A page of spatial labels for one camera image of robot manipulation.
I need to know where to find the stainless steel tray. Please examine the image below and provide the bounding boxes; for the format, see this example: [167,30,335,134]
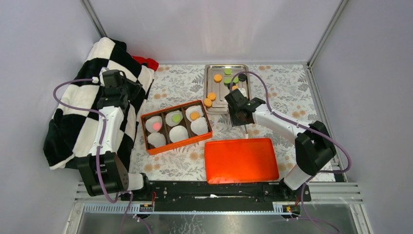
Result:
[204,64,249,114]

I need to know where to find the pink cookie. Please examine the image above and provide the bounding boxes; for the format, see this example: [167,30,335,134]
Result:
[152,122,162,132]

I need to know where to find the orange cookie tin box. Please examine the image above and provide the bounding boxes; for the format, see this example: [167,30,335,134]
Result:
[141,100,213,155]

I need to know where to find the steel tongs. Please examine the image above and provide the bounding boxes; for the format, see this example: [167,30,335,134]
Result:
[240,125,249,139]

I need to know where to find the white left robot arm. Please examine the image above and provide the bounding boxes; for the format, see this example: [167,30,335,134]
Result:
[77,69,142,196]

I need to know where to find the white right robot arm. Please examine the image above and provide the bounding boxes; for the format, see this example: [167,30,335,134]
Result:
[225,89,337,201]

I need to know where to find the black cookie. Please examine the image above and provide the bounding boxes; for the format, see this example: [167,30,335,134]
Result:
[238,74,247,82]

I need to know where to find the red cloth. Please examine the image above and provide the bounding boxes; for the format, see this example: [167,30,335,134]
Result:
[132,56,159,71]

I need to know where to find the white paper cup liner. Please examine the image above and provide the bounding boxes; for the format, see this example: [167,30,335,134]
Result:
[147,132,167,148]
[169,125,189,143]
[185,105,204,122]
[190,117,208,136]
[145,116,163,133]
[165,110,183,127]

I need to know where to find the orange tin lid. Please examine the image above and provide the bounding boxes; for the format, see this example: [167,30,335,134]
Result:
[204,138,280,184]

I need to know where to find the floral patterned tablecloth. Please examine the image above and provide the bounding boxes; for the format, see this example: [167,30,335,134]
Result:
[130,64,318,181]

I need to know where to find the black white checkered blanket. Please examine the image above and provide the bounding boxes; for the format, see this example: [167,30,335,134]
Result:
[43,37,155,170]

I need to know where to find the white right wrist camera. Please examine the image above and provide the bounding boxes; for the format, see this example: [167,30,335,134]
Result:
[238,88,248,98]

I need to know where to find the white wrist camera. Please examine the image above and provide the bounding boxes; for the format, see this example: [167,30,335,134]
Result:
[238,88,248,98]
[92,67,109,87]

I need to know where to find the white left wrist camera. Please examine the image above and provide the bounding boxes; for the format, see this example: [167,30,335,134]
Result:
[92,67,109,87]

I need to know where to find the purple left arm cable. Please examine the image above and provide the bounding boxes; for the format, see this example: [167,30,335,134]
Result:
[52,77,133,234]

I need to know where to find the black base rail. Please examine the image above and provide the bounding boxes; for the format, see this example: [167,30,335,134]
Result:
[132,180,311,212]

